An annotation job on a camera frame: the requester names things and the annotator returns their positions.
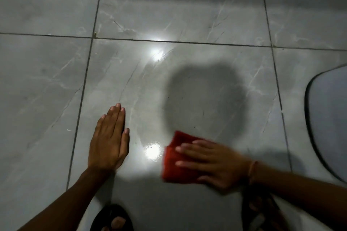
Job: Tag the person's right hand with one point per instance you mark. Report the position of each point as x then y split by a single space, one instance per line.
219 164

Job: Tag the person's left hand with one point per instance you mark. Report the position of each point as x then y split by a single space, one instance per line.
107 147

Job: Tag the person's left thumb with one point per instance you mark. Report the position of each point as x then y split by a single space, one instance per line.
125 144

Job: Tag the person's right fingers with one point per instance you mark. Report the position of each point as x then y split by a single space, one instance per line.
193 155

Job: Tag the person's left little finger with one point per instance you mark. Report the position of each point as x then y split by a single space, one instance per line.
99 126

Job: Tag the person's left middle finger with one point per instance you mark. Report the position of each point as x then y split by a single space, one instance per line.
115 118

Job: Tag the red cleaning cloth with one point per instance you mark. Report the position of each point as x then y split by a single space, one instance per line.
176 163

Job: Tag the person's right forearm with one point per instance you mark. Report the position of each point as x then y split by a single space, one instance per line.
301 195

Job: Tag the person's left forearm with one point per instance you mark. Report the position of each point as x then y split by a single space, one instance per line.
67 201

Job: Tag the orange thread wristband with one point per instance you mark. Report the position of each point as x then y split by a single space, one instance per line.
252 171

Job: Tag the black left sandal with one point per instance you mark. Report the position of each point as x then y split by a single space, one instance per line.
105 216

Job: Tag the black sandal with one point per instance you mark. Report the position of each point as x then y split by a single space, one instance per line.
260 211
105 216

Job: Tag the black right sandal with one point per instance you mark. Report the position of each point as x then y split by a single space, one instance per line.
260 211

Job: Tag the grey oval black-rimmed mat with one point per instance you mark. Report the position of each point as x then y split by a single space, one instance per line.
329 122

